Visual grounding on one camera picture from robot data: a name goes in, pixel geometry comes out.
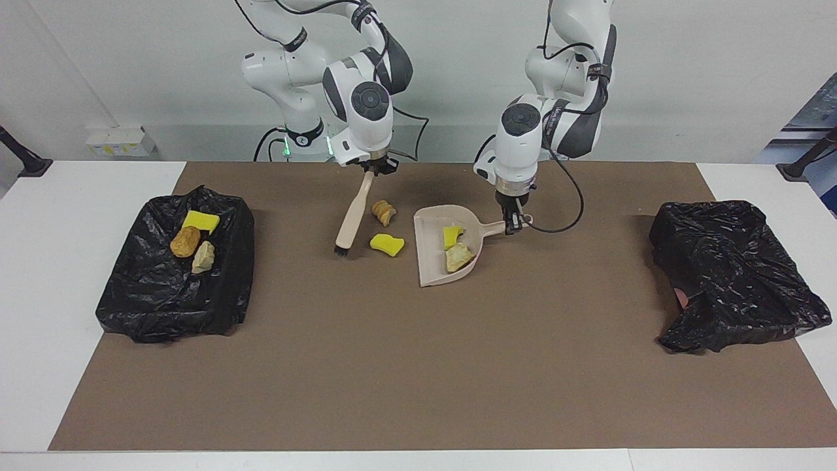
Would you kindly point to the brown bread roll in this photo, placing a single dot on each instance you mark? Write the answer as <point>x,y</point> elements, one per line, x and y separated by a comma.
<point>185,242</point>

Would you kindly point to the boxy black bag-lined bin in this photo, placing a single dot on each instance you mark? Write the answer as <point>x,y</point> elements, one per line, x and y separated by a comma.
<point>150,301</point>

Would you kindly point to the pale bread chunk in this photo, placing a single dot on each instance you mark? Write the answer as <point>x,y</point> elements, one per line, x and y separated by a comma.
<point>459,258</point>

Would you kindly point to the black stand foot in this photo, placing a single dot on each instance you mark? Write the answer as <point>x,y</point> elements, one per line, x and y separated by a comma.
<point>29,165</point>
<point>794,171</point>

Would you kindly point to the beige brush with black bristles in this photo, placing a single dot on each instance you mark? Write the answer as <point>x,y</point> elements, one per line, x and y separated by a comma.
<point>356,209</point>

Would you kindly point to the striped croissant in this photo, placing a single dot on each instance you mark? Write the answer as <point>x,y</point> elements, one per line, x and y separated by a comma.
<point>203,257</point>

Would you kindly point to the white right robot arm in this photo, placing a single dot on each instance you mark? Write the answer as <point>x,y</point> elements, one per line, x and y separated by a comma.
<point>366,111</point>

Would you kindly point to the crumpled black bag-lined bin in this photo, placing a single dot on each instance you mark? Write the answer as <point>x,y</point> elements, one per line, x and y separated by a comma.
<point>732,275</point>

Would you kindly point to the yellow sponge piece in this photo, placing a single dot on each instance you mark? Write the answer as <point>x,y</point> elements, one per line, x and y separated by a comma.
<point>451,237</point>
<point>387,245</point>
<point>201,221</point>

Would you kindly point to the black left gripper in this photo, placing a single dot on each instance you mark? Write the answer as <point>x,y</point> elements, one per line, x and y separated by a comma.
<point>515,203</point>

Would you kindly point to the beige plastic dustpan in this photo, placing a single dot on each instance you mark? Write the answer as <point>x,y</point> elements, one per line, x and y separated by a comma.
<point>431,261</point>

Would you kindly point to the white wall socket box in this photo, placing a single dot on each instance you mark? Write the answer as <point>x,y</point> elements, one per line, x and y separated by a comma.
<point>118,140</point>

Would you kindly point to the small pink tag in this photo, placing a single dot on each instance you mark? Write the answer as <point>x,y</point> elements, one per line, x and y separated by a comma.
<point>682,299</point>

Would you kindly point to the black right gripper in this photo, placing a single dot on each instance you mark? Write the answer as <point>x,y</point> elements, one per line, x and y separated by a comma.
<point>378,162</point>

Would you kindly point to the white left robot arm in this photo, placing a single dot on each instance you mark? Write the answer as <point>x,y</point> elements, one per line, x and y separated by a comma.
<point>520,144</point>

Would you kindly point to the small orange croissant piece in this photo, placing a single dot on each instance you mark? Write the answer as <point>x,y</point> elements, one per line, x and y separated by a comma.
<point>384,212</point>

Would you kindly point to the brown table mat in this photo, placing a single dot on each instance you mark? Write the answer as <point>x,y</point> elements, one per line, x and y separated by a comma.
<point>392,405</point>

